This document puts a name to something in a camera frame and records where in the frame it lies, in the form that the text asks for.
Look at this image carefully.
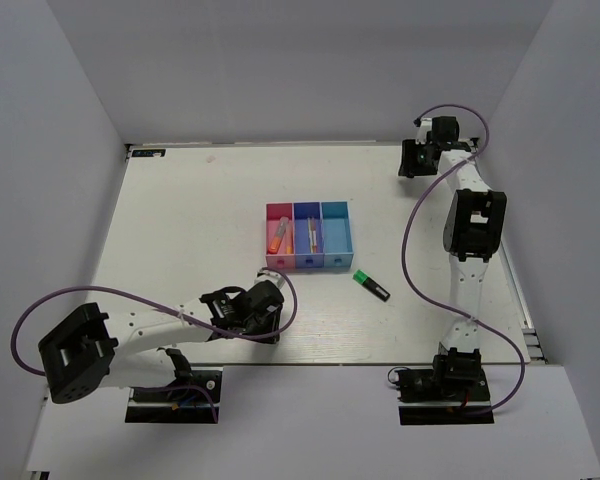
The left corner label sticker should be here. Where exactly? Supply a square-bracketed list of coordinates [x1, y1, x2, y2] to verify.
[131, 149, 166, 158]

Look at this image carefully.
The light blue plastic bin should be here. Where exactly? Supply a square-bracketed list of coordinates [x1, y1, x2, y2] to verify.
[321, 201, 354, 270]

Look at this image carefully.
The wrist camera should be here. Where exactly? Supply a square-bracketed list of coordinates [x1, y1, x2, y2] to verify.
[254, 269, 286, 290]
[414, 117, 433, 145]

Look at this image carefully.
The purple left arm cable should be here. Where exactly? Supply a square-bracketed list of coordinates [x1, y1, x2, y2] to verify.
[10, 269, 300, 424]

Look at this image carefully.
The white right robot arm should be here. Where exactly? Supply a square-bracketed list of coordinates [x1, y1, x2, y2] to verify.
[399, 116, 507, 362]

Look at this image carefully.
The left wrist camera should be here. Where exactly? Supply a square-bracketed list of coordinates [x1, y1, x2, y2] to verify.
[254, 269, 286, 290]

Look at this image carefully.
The purple-blue plastic bin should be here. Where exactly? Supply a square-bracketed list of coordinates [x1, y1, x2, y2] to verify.
[293, 202, 324, 269]

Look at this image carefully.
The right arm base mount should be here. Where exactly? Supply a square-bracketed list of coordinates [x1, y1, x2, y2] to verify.
[387, 366, 495, 426]

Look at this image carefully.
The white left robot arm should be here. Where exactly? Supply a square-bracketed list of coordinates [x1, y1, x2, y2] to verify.
[38, 274, 284, 404]

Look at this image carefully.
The pink plastic bin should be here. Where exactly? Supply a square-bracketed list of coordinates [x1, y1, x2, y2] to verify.
[265, 203, 296, 271]

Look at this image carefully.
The metal table edge rail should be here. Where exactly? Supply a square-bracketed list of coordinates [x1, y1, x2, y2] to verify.
[477, 236, 546, 365]

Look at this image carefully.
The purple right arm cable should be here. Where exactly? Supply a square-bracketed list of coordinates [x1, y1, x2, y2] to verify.
[402, 103, 526, 417]

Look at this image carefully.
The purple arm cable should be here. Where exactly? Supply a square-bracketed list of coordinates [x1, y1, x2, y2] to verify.
[402, 103, 526, 417]
[10, 269, 300, 424]

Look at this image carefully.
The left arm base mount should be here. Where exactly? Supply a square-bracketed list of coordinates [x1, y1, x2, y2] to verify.
[125, 366, 223, 425]

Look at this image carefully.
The green cap black highlighter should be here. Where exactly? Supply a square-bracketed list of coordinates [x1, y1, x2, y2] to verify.
[353, 270, 390, 302]

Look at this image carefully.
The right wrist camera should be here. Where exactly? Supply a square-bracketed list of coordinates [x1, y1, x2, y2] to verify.
[414, 117, 433, 145]

